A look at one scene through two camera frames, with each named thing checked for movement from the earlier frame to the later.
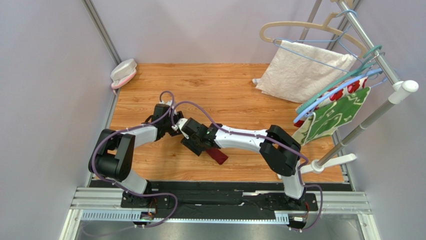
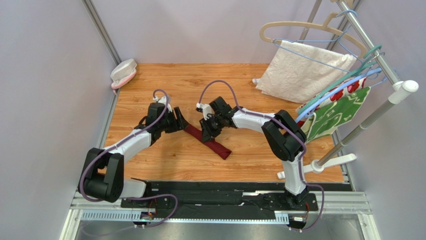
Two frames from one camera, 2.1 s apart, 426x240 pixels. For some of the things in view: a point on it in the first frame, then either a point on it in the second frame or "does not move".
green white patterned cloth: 326,119 does not move
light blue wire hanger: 278,41 does not move
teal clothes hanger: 368,64 does not move
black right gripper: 198,145 -> 209,125
